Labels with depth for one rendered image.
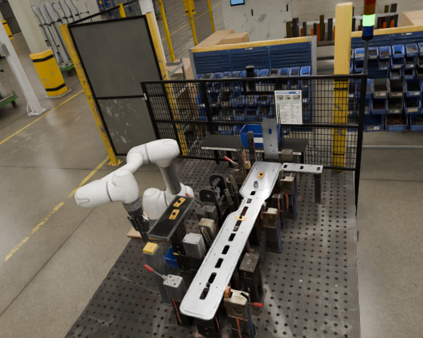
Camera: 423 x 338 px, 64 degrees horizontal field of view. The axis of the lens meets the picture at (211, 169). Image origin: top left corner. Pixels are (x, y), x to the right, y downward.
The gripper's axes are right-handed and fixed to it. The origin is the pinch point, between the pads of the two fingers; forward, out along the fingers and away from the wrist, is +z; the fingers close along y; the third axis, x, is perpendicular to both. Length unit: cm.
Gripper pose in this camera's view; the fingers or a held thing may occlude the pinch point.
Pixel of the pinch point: (144, 236)
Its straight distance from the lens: 186.3
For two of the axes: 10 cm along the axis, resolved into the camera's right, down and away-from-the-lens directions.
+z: 1.7, 8.3, 5.3
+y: 9.1, 0.8, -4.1
